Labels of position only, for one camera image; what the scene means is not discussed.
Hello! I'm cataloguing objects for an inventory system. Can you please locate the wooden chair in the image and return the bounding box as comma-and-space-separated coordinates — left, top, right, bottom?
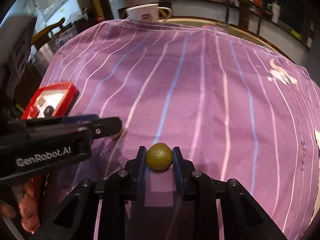
31, 17, 65, 50

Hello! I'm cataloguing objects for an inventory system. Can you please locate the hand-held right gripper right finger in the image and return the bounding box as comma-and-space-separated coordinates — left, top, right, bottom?
172, 146, 288, 240

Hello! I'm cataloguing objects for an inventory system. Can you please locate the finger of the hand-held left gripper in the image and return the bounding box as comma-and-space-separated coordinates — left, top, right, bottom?
25, 114, 123, 140

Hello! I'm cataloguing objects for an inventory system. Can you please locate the purple striped cloth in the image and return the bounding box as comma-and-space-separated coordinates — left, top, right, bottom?
37, 19, 320, 240

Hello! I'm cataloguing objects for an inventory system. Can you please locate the person's left hand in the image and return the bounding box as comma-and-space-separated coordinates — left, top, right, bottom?
0, 176, 42, 233

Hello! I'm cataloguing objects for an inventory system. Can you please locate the green round fruit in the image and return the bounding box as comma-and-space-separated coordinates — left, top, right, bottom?
146, 142, 173, 172

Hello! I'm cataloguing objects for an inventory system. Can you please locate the white thermos cup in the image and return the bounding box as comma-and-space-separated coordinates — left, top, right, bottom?
271, 2, 281, 23

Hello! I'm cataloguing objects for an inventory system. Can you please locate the red-rimmed white tray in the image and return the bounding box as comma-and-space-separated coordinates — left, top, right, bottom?
21, 82, 80, 120

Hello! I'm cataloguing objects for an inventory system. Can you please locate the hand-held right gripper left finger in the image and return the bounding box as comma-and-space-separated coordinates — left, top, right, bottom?
30, 146, 148, 240

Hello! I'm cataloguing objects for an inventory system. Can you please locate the white mug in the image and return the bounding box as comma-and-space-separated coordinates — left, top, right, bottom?
125, 3, 173, 22

